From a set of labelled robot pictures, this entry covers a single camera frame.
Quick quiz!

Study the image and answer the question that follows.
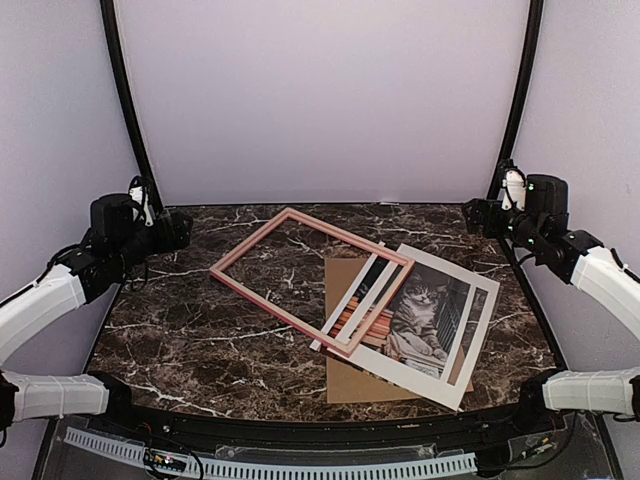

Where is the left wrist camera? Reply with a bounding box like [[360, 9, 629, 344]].
[[129, 176, 154, 227]]

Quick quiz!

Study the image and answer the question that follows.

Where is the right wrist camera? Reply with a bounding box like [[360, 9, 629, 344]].
[[501, 159, 526, 210]]

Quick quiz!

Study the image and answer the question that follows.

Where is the cat and books photo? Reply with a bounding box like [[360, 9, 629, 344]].
[[324, 245, 499, 396]]

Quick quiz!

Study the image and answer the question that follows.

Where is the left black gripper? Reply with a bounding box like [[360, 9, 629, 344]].
[[112, 211, 193, 273]]

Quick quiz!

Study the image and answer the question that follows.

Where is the black front rail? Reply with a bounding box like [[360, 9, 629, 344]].
[[56, 404, 571, 452]]

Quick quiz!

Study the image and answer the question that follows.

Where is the black corner post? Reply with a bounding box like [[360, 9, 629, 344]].
[[486, 0, 544, 200], [99, 0, 164, 213]]

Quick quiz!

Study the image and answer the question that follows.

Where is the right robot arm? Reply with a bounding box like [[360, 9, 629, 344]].
[[462, 167, 639, 434]]

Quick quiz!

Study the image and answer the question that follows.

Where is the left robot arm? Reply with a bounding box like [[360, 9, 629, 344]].
[[1, 186, 193, 436]]

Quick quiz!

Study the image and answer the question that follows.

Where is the white photo mat board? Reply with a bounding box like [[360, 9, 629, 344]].
[[308, 243, 502, 413]]

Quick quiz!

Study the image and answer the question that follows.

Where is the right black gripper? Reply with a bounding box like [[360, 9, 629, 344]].
[[462, 198, 545, 253]]

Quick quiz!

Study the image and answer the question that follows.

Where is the right black corner post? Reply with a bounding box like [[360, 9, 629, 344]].
[[486, 0, 544, 200]]

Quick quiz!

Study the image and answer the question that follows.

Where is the pink wooden picture frame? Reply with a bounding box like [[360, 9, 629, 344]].
[[210, 207, 415, 357]]

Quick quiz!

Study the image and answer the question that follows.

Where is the brown cardboard backing board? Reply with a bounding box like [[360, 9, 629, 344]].
[[324, 257, 475, 404]]

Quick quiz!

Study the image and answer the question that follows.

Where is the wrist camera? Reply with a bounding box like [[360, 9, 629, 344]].
[[129, 176, 154, 227], [501, 159, 526, 210]]

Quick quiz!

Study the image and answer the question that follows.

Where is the left black corner post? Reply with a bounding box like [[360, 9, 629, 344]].
[[99, 0, 164, 213]]

